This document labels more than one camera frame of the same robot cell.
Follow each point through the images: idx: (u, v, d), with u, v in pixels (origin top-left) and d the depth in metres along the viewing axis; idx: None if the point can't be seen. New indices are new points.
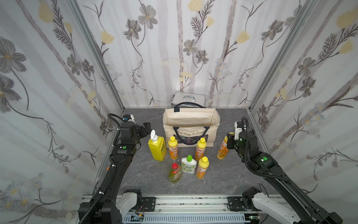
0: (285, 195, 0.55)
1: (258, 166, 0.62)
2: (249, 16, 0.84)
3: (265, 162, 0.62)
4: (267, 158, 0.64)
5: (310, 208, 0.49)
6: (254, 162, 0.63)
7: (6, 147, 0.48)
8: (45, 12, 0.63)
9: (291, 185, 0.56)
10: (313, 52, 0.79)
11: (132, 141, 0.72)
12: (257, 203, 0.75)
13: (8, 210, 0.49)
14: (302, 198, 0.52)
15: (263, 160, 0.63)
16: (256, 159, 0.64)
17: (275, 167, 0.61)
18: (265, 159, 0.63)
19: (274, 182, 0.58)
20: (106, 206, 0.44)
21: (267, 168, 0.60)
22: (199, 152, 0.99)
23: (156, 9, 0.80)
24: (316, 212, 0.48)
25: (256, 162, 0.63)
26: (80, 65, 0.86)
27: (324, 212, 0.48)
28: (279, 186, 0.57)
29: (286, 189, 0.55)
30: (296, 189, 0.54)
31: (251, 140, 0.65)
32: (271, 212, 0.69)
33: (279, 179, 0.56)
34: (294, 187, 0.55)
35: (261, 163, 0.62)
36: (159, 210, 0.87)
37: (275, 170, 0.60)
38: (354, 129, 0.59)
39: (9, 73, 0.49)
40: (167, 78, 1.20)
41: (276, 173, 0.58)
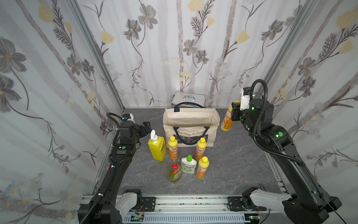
0: (292, 176, 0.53)
1: (269, 142, 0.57)
2: (249, 16, 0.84)
3: (278, 139, 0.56)
4: (282, 135, 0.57)
5: (317, 193, 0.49)
6: (266, 136, 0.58)
7: (6, 147, 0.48)
8: (45, 12, 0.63)
9: (302, 167, 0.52)
10: (313, 52, 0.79)
11: (132, 141, 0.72)
12: (255, 199, 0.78)
13: (8, 210, 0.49)
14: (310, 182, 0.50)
15: (278, 136, 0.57)
16: (270, 133, 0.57)
17: (288, 146, 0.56)
18: (280, 135, 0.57)
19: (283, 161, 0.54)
20: (106, 208, 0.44)
21: (280, 146, 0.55)
22: (199, 152, 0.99)
23: (156, 8, 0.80)
24: (320, 196, 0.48)
25: (269, 136, 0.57)
26: (80, 65, 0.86)
27: (327, 197, 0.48)
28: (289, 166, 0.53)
29: (296, 171, 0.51)
30: (306, 172, 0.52)
31: (266, 110, 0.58)
32: (267, 203, 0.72)
33: (292, 160, 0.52)
34: (304, 170, 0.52)
35: (274, 138, 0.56)
36: (159, 210, 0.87)
37: (288, 150, 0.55)
38: (354, 129, 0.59)
39: (9, 73, 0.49)
40: (167, 78, 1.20)
41: (289, 153, 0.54)
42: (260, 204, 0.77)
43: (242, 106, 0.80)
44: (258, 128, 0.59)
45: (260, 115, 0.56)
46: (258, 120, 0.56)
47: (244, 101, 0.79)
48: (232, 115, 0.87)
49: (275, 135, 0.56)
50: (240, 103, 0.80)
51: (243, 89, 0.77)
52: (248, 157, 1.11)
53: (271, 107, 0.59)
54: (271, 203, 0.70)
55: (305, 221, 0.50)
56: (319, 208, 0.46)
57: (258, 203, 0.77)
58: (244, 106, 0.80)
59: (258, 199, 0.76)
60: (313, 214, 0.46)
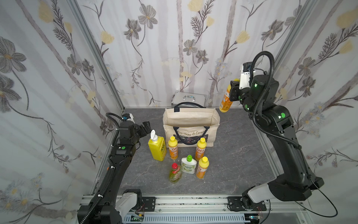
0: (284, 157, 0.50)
1: (270, 122, 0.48)
2: (249, 16, 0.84)
3: (280, 120, 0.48)
4: (284, 115, 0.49)
5: (305, 174, 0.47)
6: (267, 116, 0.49)
7: (6, 147, 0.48)
8: (45, 12, 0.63)
9: (297, 150, 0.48)
10: (313, 52, 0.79)
11: (131, 141, 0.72)
12: (253, 195, 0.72)
13: (8, 210, 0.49)
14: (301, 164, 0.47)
15: (280, 116, 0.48)
16: (271, 114, 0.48)
17: (287, 127, 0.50)
18: (282, 116, 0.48)
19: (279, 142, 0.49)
20: (106, 209, 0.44)
21: (281, 129, 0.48)
22: (199, 152, 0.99)
23: (156, 8, 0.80)
24: (308, 178, 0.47)
25: (271, 117, 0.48)
26: (80, 65, 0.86)
27: (313, 178, 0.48)
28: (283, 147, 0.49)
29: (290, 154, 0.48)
30: (299, 154, 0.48)
31: (271, 87, 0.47)
32: (260, 193, 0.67)
33: (289, 143, 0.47)
34: (298, 152, 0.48)
35: (276, 119, 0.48)
36: (159, 210, 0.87)
37: (287, 132, 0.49)
38: (354, 129, 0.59)
39: (9, 73, 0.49)
40: (167, 78, 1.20)
41: (287, 135, 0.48)
42: (259, 199, 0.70)
43: (242, 86, 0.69)
44: (259, 108, 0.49)
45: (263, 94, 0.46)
46: (260, 98, 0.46)
47: (244, 80, 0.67)
48: (230, 94, 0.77)
49: (278, 115, 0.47)
50: (239, 82, 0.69)
51: (243, 65, 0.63)
52: (248, 157, 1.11)
53: (277, 83, 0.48)
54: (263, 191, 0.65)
55: (287, 197, 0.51)
56: (305, 188, 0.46)
57: (257, 199, 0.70)
58: (244, 86, 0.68)
59: (254, 194, 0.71)
60: (299, 194, 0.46)
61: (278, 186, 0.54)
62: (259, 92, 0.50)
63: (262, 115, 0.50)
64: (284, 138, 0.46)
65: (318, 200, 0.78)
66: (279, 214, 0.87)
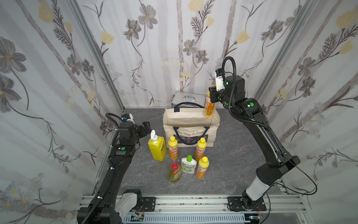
0: (259, 139, 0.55)
1: (242, 112, 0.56)
2: (249, 16, 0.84)
3: (251, 108, 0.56)
4: (253, 105, 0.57)
5: (279, 152, 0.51)
6: (239, 107, 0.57)
7: (6, 147, 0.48)
8: (45, 12, 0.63)
9: (269, 131, 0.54)
10: (313, 52, 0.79)
11: (131, 142, 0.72)
12: (251, 193, 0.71)
13: (8, 210, 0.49)
14: (275, 143, 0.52)
15: (250, 106, 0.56)
16: (242, 104, 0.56)
17: (258, 114, 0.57)
18: (251, 105, 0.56)
19: (253, 127, 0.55)
20: (106, 211, 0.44)
21: (251, 115, 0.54)
22: (199, 152, 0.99)
23: (156, 9, 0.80)
24: (283, 155, 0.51)
25: (242, 107, 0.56)
26: (80, 65, 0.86)
27: (289, 156, 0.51)
28: (257, 130, 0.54)
29: (263, 136, 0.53)
30: (272, 135, 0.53)
31: (238, 83, 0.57)
32: (256, 189, 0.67)
33: (260, 125, 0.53)
34: (271, 133, 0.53)
35: (246, 108, 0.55)
36: (159, 210, 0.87)
37: (258, 117, 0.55)
38: (354, 129, 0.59)
39: (9, 73, 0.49)
40: (167, 78, 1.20)
41: (258, 120, 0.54)
42: (258, 197, 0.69)
43: (218, 88, 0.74)
44: (232, 100, 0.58)
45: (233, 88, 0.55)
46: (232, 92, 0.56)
47: (219, 83, 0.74)
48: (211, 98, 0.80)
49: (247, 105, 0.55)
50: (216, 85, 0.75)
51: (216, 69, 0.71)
52: (248, 157, 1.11)
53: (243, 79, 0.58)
54: (258, 187, 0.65)
55: (271, 178, 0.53)
56: (280, 164, 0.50)
57: (255, 196, 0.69)
58: (220, 87, 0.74)
59: (251, 191, 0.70)
60: (277, 171, 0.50)
61: (263, 171, 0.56)
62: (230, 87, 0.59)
63: (235, 105, 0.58)
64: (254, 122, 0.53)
65: (318, 200, 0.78)
66: (279, 214, 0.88)
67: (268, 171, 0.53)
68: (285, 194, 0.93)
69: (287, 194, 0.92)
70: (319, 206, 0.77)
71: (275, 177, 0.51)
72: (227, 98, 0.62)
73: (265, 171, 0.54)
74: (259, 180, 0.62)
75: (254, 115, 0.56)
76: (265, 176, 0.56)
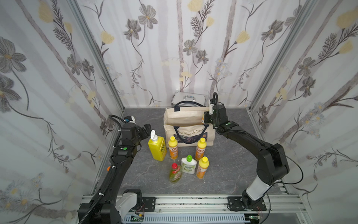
0: (242, 142, 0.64)
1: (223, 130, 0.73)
2: (249, 16, 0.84)
3: (229, 125, 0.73)
4: (231, 123, 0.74)
5: (259, 143, 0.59)
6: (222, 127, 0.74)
7: (6, 147, 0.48)
8: (45, 12, 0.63)
9: (245, 133, 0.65)
10: (313, 52, 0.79)
11: (133, 143, 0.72)
12: (251, 192, 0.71)
13: (8, 210, 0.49)
14: (253, 139, 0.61)
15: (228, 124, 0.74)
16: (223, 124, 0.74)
17: (235, 127, 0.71)
18: (229, 123, 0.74)
19: (234, 136, 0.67)
20: (106, 207, 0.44)
21: (229, 128, 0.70)
22: (199, 152, 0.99)
23: (156, 8, 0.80)
24: (263, 144, 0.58)
25: (223, 126, 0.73)
26: (80, 65, 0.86)
27: (268, 144, 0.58)
28: (237, 137, 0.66)
29: (241, 136, 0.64)
30: (250, 135, 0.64)
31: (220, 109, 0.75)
32: (256, 188, 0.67)
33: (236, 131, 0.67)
34: (248, 134, 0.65)
35: (226, 126, 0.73)
36: (159, 210, 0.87)
37: (236, 128, 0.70)
38: (354, 129, 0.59)
39: (9, 73, 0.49)
40: (167, 78, 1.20)
41: (236, 129, 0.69)
42: (258, 196, 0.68)
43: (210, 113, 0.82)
44: (216, 122, 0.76)
45: (216, 114, 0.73)
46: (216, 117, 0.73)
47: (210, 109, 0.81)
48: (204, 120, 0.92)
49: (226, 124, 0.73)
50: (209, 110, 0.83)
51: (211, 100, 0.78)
52: (248, 157, 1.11)
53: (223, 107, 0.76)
54: (258, 186, 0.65)
55: (265, 169, 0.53)
56: (261, 150, 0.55)
57: (255, 196, 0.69)
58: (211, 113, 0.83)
59: (251, 191, 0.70)
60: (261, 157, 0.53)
61: (261, 170, 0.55)
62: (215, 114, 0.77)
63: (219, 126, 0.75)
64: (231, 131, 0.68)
65: (317, 200, 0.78)
66: (279, 215, 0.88)
67: (262, 165, 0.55)
68: (285, 194, 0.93)
69: (288, 194, 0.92)
70: (319, 206, 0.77)
71: (266, 167, 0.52)
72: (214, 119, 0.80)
73: (260, 167, 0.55)
74: (260, 180, 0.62)
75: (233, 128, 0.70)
76: (265, 175, 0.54)
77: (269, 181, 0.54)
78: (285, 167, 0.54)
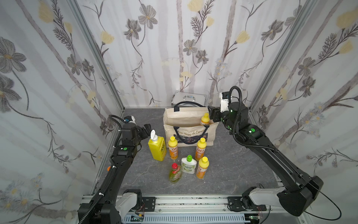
0: (270, 163, 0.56)
1: (245, 138, 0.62)
2: (249, 16, 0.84)
3: (252, 133, 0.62)
4: (255, 130, 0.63)
5: (295, 174, 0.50)
6: (242, 134, 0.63)
7: (6, 147, 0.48)
8: (45, 12, 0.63)
9: (277, 153, 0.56)
10: (313, 52, 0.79)
11: (133, 143, 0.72)
12: (255, 197, 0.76)
13: (8, 210, 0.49)
14: (287, 165, 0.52)
15: (251, 131, 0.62)
16: (245, 131, 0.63)
17: (262, 137, 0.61)
18: (252, 130, 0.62)
19: (261, 152, 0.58)
20: (106, 207, 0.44)
21: (254, 139, 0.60)
22: (199, 152, 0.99)
23: (156, 9, 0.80)
24: (300, 177, 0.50)
25: (244, 134, 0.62)
26: (80, 65, 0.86)
27: (307, 177, 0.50)
28: (265, 155, 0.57)
29: (272, 158, 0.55)
30: (281, 157, 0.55)
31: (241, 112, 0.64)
32: (265, 199, 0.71)
33: (266, 148, 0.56)
34: (279, 155, 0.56)
35: (249, 134, 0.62)
36: (159, 210, 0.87)
37: (262, 140, 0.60)
38: (354, 129, 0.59)
39: (9, 73, 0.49)
40: (167, 78, 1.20)
41: (263, 143, 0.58)
42: (260, 203, 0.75)
43: (222, 109, 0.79)
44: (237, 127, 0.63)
45: (237, 116, 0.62)
46: (236, 121, 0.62)
47: (223, 105, 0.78)
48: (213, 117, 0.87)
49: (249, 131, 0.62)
50: (220, 107, 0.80)
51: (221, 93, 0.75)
52: (248, 157, 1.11)
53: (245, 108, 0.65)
54: (267, 197, 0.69)
55: (295, 203, 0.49)
56: (300, 187, 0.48)
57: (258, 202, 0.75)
58: (224, 109, 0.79)
59: (256, 197, 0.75)
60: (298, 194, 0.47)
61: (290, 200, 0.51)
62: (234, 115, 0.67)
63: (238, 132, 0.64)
64: (258, 146, 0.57)
65: (318, 200, 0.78)
66: (279, 214, 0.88)
67: (292, 199, 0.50)
68: None
69: None
70: (319, 206, 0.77)
71: (299, 204, 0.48)
72: (231, 123, 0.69)
73: (292, 199, 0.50)
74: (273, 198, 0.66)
75: (258, 139, 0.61)
76: (292, 206, 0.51)
77: (295, 213, 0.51)
78: None
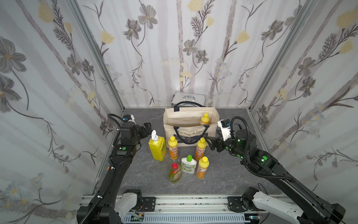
0: (290, 193, 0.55)
1: (259, 167, 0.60)
2: (249, 16, 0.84)
3: (265, 162, 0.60)
4: (267, 158, 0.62)
5: (318, 205, 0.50)
6: (254, 163, 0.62)
7: (6, 147, 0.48)
8: (44, 12, 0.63)
9: (295, 182, 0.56)
10: (313, 52, 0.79)
11: (132, 142, 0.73)
12: (257, 203, 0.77)
13: (8, 210, 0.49)
14: (307, 195, 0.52)
15: (264, 160, 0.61)
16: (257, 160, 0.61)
17: (276, 166, 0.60)
18: (265, 159, 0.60)
19: (278, 181, 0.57)
20: (105, 210, 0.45)
21: (269, 169, 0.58)
22: (199, 152, 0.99)
23: (156, 8, 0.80)
24: (324, 207, 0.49)
25: (257, 163, 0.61)
26: (80, 65, 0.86)
27: (329, 206, 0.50)
28: (283, 184, 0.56)
29: (292, 188, 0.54)
30: (300, 186, 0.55)
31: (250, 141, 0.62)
32: (274, 210, 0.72)
33: (283, 178, 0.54)
34: (298, 184, 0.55)
35: (261, 163, 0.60)
36: (159, 210, 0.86)
37: (278, 170, 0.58)
38: (354, 129, 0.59)
39: (9, 73, 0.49)
40: (167, 78, 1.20)
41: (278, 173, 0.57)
42: (263, 207, 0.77)
43: (225, 138, 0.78)
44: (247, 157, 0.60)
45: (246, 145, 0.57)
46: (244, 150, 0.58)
47: (225, 133, 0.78)
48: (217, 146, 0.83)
49: (260, 160, 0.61)
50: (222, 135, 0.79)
51: (221, 122, 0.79)
52: None
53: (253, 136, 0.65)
54: (279, 211, 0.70)
55: None
56: (327, 220, 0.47)
57: (261, 206, 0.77)
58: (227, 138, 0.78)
59: (260, 203, 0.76)
60: None
61: None
62: (243, 144, 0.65)
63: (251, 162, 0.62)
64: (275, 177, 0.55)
65: None
66: None
67: None
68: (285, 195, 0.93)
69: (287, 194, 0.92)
70: None
71: None
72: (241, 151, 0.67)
73: None
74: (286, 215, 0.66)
75: (273, 169, 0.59)
76: None
77: None
78: None
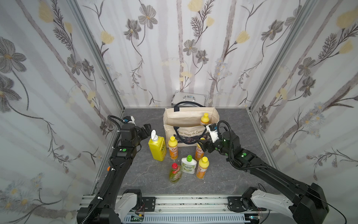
0: (271, 182, 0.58)
1: (241, 163, 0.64)
2: (249, 16, 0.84)
3: (245, 157, 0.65)
4: (247, 154, 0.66)
5: (292, 186, 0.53)
6: (237, 159, 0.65)
7: (6, 146, 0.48)
8: (45, 12, 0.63)
9: (271, 169, 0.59)
10: (313, 52, 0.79)
11: (133, 143, 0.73)
12: (256, 201, 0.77)
13: (8, 210, 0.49)
14: (283, 179, 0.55)
15: (243, 155, 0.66)
16: (238, 157, 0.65)
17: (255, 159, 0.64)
18: (244, 155, 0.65)
19: (257, 172, 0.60)
20: (105, 212, 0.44)
21: (247, 162, 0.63)
22: (199, 152, 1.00)
23: (156, 9, 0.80)
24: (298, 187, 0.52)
25: (239, 159, 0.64)
26: (80, 65, 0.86)
27: (304, 185, 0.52)
28: (262, 174, 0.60)
29: (270, 177, 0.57)
30: (275, 171, 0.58)
31: (234, 141, 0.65)
32: (268, 204, 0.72)
33: (260, 167, 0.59)
34: (273, 170, 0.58)
35: (242, 158, 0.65)
36: (159, 210, 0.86)
37: (255, 161, 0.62)
38: (354, 129, 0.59)
39: (9, 73, 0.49)
40: (167, 78, 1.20)
41: (255, 163, 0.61)
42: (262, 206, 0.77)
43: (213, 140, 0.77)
44: (232, 155, 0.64)
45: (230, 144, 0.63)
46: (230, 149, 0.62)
47: (213, 135, 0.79)
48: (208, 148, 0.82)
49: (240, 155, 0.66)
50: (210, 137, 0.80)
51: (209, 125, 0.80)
52: None
53: (237, 137, 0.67)
54: (273, 203, 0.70)
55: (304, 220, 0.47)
56: (300, 196, 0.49)
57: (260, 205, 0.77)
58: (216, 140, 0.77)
59: (258, 199, 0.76)
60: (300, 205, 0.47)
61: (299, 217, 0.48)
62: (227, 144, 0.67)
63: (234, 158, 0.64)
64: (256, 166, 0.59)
65: None
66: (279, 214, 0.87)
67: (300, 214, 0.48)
68: None
69: None
70: None
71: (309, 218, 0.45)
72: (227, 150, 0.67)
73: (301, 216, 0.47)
74: (279, 206, 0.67)
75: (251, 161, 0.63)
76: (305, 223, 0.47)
77: None
78: (326, 209, 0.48)
